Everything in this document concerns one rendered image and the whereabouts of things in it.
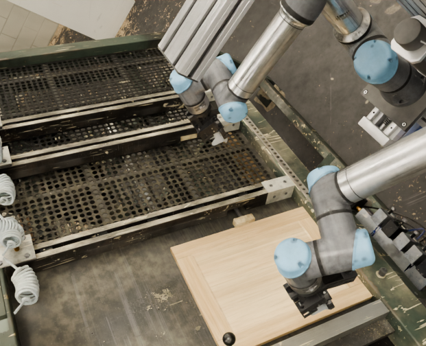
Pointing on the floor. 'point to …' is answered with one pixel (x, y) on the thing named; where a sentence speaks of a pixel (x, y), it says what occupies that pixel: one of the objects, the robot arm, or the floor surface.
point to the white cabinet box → (83, 14)
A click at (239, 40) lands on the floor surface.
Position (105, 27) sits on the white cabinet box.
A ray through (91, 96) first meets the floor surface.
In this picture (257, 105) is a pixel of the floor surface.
